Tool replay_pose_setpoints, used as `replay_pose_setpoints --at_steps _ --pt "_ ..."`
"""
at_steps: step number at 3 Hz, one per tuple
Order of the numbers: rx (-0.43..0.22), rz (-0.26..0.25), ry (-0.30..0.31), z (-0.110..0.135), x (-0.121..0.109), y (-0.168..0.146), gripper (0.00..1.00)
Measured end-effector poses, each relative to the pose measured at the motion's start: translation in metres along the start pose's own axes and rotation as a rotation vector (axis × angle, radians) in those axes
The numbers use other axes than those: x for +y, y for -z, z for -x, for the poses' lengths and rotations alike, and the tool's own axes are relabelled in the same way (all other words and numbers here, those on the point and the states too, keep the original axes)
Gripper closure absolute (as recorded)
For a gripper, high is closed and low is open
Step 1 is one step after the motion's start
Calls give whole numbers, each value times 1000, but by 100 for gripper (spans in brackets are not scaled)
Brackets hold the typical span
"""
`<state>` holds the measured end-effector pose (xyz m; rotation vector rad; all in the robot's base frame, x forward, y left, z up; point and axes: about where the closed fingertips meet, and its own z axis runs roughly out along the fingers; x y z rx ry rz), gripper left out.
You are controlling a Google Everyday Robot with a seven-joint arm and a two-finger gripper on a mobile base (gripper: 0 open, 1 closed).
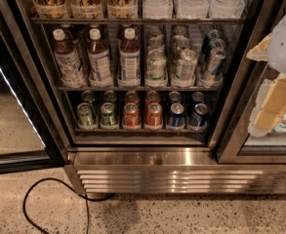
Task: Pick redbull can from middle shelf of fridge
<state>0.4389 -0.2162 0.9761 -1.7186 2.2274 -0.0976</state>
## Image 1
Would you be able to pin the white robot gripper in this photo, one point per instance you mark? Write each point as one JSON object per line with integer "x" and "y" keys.
{"x": 285, "y": 51}

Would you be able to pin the red bull can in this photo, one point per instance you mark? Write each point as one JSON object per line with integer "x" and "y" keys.
{"x": 211, "y": 34}
{"x": 208, "y": 46}
{"x": 214, "y": 64}

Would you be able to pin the front right blue can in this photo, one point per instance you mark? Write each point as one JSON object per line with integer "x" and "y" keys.
{"x": 198, "y": 118}

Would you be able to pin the blue can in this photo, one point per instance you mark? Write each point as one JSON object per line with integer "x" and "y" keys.
{"x": 198, "y": 118}
{"x": 176, "y": 117}

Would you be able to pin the front white can right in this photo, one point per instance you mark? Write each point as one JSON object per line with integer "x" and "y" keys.
{"x": 184, "y": 64}

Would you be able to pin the front left blue can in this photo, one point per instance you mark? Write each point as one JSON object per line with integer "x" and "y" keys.
{"x": 176, "y": 117}

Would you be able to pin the front white green can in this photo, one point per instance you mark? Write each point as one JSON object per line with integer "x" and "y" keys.
{"x": 155, "y": 69}

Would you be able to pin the front right red can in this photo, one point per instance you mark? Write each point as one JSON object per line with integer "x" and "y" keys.
{"x": 154, "y": 115}

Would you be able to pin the front left red can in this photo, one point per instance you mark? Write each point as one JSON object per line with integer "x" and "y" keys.
{"x": 131, "y": 116}

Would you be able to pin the front left green can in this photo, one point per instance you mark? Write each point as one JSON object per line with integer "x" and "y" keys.
{"x": 86, "y": 116}

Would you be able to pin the steel fridge bottom grille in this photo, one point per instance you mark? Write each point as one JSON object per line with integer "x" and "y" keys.
{"x": 170, "y": 173}

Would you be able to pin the open glass fridge door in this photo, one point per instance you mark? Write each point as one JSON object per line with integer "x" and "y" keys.
{"x": 28, "y": 136}

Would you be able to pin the right brown tea bottle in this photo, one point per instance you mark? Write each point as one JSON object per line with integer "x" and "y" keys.
{"x": 130, "y": 64}

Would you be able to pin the brown tea bottle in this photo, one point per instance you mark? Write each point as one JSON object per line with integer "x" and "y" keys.
{"x": 130, "y": 64}
{"x": 68, "y": 60}
{"x": 99, "y": 57}

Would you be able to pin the middle brown tea bottle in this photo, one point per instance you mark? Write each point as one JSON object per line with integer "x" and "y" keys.
{"x": 99, "y": 57}

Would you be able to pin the left brown tea bottle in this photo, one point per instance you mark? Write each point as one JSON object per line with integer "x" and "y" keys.
{"x": 68, "y": 60}

